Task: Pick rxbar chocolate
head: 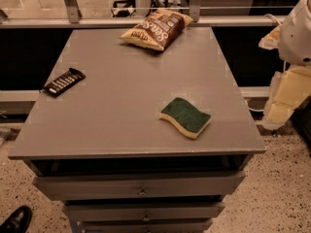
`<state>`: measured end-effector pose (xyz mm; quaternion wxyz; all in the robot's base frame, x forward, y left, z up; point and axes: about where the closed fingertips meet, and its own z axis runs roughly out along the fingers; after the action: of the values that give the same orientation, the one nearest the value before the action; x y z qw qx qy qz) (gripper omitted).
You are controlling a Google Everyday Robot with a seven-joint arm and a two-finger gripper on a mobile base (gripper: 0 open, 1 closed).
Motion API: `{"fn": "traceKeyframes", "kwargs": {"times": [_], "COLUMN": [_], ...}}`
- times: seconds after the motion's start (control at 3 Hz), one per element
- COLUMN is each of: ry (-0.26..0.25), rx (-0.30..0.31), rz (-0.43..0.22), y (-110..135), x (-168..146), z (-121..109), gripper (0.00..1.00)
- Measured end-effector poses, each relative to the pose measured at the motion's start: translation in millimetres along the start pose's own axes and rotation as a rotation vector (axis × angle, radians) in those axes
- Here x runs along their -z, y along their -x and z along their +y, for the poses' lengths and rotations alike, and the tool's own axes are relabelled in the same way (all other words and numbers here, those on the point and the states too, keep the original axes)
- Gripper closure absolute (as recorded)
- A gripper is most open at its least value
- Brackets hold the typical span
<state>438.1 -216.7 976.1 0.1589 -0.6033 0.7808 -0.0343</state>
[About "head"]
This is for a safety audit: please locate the grey drawer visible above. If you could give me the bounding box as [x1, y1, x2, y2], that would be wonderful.
[33, 171, 245, 201]
[63, 202, 225, 222]
[82, 219, 212, 233]

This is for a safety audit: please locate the middle grey drawer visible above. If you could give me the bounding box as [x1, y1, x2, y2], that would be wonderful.
[63, 202, 225, 222]

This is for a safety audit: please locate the green and yellow sponge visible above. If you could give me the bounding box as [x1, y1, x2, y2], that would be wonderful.
[159, 97, 212, 140]

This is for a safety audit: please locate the black shoe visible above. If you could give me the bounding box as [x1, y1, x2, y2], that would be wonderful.
[0, 206, 32, 233]

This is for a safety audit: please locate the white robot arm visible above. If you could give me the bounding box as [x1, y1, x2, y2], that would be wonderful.
[259, 0, 311, 130]

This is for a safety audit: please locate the cream foam-padded gripper finger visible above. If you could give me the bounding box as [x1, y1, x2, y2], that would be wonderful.
[259, 25, 311, 130]

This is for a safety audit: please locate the black office chair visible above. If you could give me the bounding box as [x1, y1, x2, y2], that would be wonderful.
[111, 0, 135, 17]

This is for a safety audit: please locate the top grey drawer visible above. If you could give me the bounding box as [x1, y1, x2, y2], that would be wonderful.
[33, 171, 245, 201]

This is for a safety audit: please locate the bottom grey drawer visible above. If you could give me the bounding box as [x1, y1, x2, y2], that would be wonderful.
[82, 219, 212, 233]

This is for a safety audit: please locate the brown and yellow chip bag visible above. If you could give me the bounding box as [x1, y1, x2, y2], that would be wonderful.
[121, 9, 192, 51]

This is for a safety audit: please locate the grey drawer cabinet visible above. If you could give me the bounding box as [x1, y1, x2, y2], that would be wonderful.
[8, 26, 267, 233]

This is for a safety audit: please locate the metal railing frame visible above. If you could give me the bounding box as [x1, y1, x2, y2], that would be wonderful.
[0, 0, 295, 28]

